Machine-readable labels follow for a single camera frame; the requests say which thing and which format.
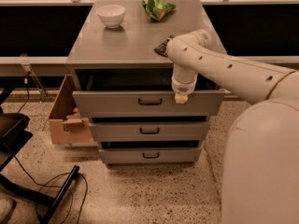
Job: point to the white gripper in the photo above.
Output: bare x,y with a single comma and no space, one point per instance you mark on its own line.
183,87

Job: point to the grey top drawer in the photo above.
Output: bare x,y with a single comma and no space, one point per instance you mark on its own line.
117,93

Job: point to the grey drawer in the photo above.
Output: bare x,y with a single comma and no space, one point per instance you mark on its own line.
150,152
117,93
149,129

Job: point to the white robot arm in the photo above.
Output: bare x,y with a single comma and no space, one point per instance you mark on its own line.
260,181

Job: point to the grey middle drawer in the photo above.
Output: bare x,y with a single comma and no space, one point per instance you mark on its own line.
149,129

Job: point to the grey drawer cabinet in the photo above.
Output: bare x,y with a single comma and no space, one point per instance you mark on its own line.
132,44

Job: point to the grey bottom drawer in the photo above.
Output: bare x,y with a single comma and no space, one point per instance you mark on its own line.
150,152

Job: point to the dark snack bar wrapper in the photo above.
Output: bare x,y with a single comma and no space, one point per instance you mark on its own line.
162,48

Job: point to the green chip bag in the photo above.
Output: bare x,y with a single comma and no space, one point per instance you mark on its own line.
157,9

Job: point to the white bowl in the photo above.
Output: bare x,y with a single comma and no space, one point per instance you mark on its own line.
111,15

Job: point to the cardboard box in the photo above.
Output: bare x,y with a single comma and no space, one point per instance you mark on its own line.
67,126

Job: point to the white shoe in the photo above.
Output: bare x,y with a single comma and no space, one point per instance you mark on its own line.
5,207

